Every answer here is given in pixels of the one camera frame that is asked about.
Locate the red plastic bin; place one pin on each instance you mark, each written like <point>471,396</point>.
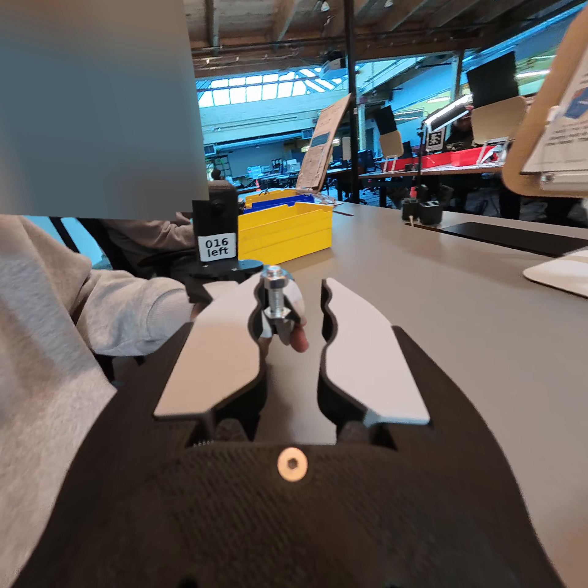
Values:
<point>466,157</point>
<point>404,164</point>
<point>434,160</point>

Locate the large rounded wooden board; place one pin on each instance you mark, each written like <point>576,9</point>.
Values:
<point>498,119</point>

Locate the grey desk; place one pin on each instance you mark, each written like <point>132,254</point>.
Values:
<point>459,330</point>

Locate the yellow plastic bin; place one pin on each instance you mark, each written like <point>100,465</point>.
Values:
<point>257,198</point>
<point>285,234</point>

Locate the blue plastic bin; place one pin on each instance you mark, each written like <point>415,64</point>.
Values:
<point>275,202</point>

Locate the fiducial marker tag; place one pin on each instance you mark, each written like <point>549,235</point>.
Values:
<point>435,141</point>

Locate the person's left forearm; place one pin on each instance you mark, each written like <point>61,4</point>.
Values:
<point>133,312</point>

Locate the metal bolt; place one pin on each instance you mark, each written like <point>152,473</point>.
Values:
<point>275,298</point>

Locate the black battery charger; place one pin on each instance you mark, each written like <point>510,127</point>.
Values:
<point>430,213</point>

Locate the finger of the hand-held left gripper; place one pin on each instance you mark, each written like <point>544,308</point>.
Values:
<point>296,305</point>
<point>227,291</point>

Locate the black office chair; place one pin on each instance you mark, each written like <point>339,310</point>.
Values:
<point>170,259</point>

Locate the metal hex nut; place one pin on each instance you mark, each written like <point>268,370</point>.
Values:
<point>274,276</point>

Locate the person's left hand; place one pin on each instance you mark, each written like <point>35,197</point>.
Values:
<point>301,342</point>

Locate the black lamp pole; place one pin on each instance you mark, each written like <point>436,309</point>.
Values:
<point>419,165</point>

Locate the person's grey hoodie torso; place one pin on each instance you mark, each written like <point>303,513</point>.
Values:
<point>32,367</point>

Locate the long wooden table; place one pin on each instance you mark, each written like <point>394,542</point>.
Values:
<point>459,170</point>

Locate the wooden document board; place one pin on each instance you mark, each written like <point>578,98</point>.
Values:
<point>528,151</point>

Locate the black steel column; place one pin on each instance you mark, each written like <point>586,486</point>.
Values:
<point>352,92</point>

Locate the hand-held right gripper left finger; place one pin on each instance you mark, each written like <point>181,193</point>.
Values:
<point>211,363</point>

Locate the printed instruction sheet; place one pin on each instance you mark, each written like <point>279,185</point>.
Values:
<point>565,138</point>

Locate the LED light bar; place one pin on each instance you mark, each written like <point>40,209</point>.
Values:
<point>448,112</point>

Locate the small black charger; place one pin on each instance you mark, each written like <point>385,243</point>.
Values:
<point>410,209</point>

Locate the white document stand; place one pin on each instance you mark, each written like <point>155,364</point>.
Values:
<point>560,273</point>

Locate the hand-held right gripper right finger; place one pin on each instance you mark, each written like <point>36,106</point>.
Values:
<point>372,363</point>

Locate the brown document board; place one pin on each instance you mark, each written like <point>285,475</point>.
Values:
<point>321,142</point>

